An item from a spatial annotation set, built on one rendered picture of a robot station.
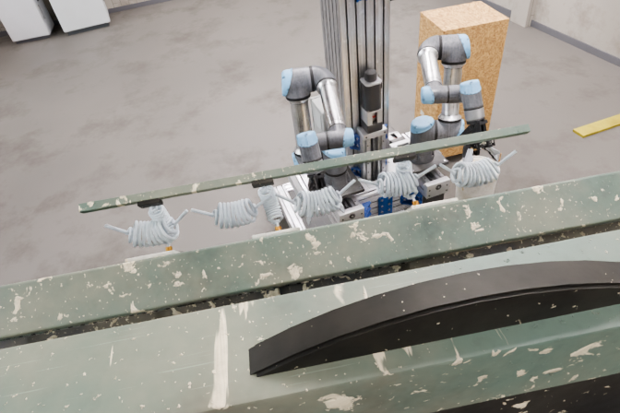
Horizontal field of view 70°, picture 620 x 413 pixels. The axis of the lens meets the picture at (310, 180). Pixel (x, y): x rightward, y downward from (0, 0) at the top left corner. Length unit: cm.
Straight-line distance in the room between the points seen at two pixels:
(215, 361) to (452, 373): 21
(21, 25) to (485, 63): 748
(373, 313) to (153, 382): 20
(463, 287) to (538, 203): 65
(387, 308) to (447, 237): 58
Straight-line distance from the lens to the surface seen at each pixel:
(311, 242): 90
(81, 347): 49
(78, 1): 877
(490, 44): 369
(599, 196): 110
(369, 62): 222
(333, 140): 173
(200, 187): 103
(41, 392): 48
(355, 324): 38
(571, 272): 44
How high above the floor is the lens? 256
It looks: 40 degrees down
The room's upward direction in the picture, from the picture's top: 8 degrees counter-clockwise
